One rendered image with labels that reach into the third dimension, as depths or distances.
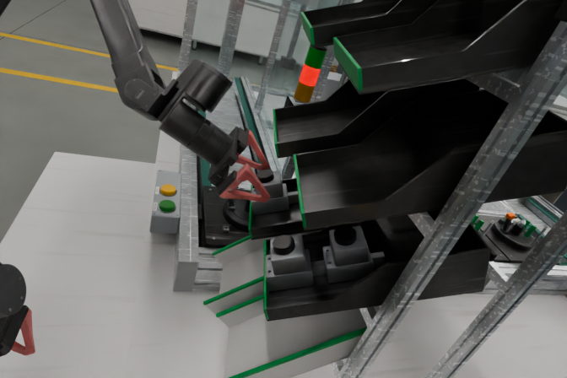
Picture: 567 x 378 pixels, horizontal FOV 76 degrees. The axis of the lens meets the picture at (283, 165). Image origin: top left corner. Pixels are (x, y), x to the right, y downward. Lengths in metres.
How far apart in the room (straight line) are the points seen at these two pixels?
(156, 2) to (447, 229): 5.68
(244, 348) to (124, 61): 0.51
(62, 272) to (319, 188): 0.69
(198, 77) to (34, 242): 0.64
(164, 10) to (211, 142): 5.37
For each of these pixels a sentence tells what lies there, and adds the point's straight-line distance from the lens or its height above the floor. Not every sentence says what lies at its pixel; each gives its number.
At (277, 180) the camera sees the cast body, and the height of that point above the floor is 1.27.
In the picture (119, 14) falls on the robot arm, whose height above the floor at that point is 1.44.
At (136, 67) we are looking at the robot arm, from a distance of 0.63.
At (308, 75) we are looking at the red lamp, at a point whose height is 1.34.
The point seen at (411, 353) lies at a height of 0.86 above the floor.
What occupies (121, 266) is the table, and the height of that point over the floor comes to 0.86.
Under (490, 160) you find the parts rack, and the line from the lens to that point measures 0.37.
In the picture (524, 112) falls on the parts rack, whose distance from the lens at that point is 0.36.
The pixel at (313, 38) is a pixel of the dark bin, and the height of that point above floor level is 1.52.
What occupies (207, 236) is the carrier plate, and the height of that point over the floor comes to 0.97.
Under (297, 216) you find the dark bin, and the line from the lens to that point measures 0.63.
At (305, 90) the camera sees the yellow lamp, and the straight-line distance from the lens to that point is 1.03.
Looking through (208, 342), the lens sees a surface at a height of 0.86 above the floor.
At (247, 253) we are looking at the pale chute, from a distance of 0.80.
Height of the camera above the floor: 1.59
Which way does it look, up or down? 29 degrees down
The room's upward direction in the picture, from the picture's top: 18 degrees clockwise
